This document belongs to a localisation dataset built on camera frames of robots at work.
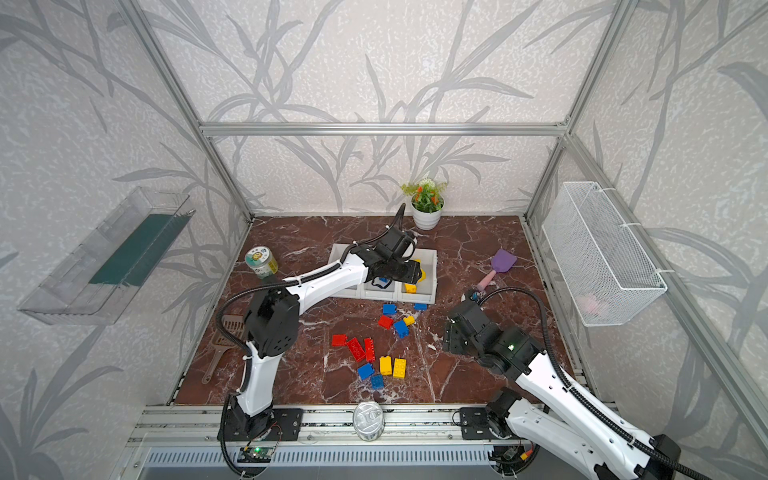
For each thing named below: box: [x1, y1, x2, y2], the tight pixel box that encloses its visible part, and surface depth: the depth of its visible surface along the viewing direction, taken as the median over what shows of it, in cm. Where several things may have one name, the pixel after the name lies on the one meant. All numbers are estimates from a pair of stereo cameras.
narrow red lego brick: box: [364, 338, 376, 363], surface depth 85 cm
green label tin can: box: [245, 246, 279, 279], surface depth 101 cm
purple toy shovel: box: [476, 248, 518, 290], surface depth 107 cm
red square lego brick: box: [377, 315, 395, 330], surface depth 93 cm
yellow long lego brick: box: [393, 358, 407, 379], surface depth 83 cm
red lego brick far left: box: [331, 334, 346, 347], surface depth 89 cm
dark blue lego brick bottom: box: [371, 374, 384, 389], surface depth 82 cm
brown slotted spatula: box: [201, 315, 245, 385], surface depth 86 cm
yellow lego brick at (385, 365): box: [379, 356, 393, 376], surface depth 83 cm
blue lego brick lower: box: [358, 363, 375, 380], surface depth 84 cm
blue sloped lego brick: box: [394, 320, 409, 339], surface depth 90 cm
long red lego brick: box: [347, 337, 367, 362], surface depth 86 cm
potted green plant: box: [401, 178, 448, 231], surface depth 110 cm
